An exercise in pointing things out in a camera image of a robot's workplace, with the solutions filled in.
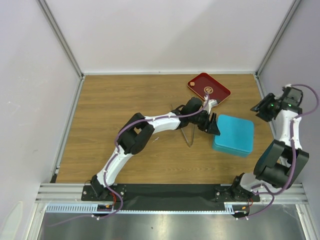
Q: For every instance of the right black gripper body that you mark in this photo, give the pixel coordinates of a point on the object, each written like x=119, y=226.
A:
x=268, y=103

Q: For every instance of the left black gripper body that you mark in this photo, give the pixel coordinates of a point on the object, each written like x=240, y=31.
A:
x=201, y=120

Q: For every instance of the blue box lid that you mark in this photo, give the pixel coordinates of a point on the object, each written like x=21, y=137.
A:
x=236, y=136

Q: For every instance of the metal tongs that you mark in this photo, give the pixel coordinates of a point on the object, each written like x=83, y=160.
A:
x=188, y=134

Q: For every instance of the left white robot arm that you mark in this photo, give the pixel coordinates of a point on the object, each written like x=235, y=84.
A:
x=136, y=133

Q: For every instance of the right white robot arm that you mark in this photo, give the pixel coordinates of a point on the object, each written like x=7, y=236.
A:
x=284, y=159

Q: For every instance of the red tray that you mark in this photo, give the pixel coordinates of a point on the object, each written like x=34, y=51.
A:
x=204, y=83

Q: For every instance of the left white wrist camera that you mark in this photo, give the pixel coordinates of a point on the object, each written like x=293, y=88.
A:
x=209, y=103

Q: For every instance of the slotted cable duct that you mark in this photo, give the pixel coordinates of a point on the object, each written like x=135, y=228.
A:
x=87, y=208

